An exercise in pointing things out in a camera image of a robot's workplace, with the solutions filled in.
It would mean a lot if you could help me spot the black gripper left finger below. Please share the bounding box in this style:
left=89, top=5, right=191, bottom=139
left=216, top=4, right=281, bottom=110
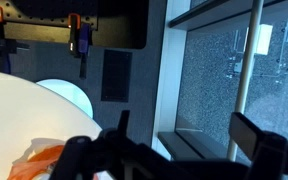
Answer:
left=117, top=109, right=131, bottom=136

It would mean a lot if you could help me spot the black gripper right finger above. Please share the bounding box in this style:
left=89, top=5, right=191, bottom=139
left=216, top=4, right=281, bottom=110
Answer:
left=228, top=112, right=269, bottom=163

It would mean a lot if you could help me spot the white table pedestal base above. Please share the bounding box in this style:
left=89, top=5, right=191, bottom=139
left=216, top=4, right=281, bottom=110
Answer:
left=36, top=78, right=95, bottom=120

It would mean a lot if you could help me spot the orange plastic bag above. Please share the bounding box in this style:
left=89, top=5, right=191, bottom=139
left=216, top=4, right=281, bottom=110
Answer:
left=7, top=137, right=67, bottom=180

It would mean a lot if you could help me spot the window handrail bar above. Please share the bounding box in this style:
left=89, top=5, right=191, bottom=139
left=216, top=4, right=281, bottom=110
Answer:
left=226, top=0, right=265, bottom=163

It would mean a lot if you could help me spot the black floor vent grille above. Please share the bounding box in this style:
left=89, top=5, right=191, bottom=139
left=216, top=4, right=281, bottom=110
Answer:
left=100, top=49, right=133, bottom=103

